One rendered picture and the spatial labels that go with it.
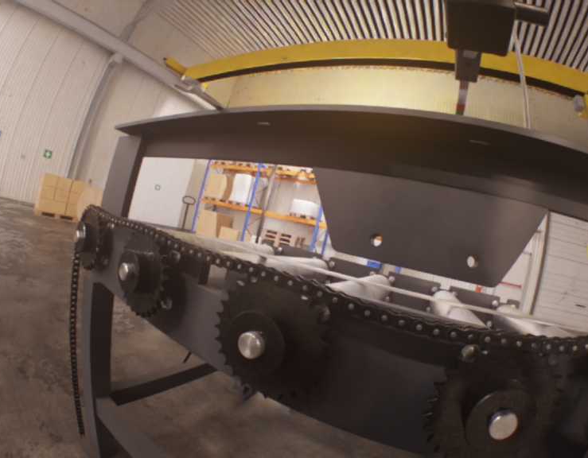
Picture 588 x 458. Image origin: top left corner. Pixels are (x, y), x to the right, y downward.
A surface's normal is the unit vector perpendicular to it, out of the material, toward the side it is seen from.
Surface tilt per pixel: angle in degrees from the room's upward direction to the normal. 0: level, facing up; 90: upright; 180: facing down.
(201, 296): 90
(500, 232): 90
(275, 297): 90
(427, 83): 90
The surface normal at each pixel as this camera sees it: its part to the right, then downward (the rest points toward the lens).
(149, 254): -0.44, -0.13
